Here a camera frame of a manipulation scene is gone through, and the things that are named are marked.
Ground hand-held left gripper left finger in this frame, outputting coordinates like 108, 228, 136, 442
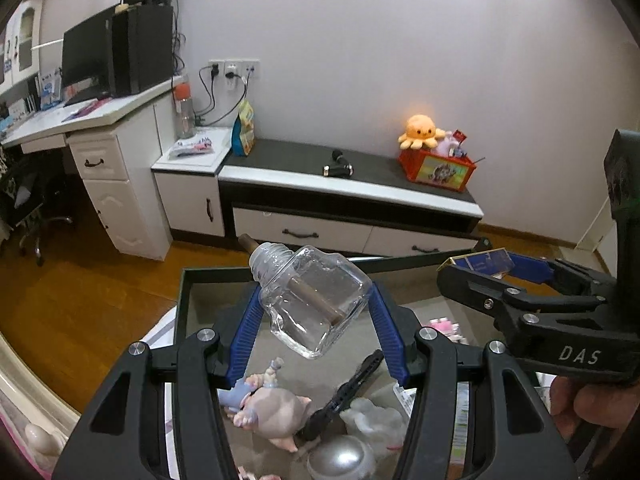
52, 285, 263, 480

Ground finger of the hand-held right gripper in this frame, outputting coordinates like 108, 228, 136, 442
436, 262, 608, 328
507, 254, 620, 306

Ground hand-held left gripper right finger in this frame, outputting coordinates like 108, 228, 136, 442
369, 282, 578, 480

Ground clear plastic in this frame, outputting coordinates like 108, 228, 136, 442
340, 395, 408, 448

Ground clear glass bottle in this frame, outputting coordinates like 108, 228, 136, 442
239, 234, 373, 360

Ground person's right hand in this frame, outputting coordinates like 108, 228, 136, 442
550, 375, 640, 441

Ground small pink white toy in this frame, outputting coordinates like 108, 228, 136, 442
429, 317, 468, 343

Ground black ribbed tool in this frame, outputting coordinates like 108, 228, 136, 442
297, 351, 385, 441

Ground pink pig figurine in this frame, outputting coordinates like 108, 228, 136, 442
218, 357, 313, 453

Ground white leaning board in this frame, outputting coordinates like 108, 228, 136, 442
575, 195, 618, 253

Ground white grey-striped quilt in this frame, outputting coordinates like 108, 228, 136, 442
142, 304, 181, 480

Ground red picture crate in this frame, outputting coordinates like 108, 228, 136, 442
398, 147, 477, 194

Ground white printed card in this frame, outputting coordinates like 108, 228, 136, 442
395, 385, 473, 466

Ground silver metal dome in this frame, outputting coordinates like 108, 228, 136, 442
306, 435, 376, 480

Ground purple plush toy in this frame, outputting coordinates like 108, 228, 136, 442
435, 130, 458, 157

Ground white side cabinet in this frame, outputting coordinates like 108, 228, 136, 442
151, 126, 233, 238

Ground orange octopus plush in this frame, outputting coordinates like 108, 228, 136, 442
398, 114, 447, 150

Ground black massage gun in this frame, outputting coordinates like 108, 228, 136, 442
322, 147, 355, 178

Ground black white low cabinet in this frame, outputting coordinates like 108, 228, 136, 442
218, 138, 485, 261

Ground clear plastic packet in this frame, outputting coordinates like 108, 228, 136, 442
167, 135, 216, 161

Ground blue yellow snack bag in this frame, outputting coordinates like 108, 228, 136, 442
231, 100, 257, 157

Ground orange-capped water bottle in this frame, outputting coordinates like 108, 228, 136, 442
173, 82, 196, 139

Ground black office chair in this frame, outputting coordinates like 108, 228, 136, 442
0, 155, 76, 266

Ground white computer desk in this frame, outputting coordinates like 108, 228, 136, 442
0, 75, 186, 261

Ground black computer tower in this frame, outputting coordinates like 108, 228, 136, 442
111, 2, 175, 98

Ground black computer monitor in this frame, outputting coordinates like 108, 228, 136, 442
61, 12, 116, 92

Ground white glass-door hutch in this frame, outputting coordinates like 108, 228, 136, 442
0, 0, 43, 98

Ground cream bed frame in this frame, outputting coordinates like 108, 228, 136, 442
0, 335, 83, 466

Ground black power cable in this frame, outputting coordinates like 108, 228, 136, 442
192, 65, 251, 128

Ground white wall socket strip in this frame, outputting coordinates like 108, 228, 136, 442
208, 59, 261, 80

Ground black cables behind tower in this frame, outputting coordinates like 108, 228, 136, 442
172, 0, 188, 76

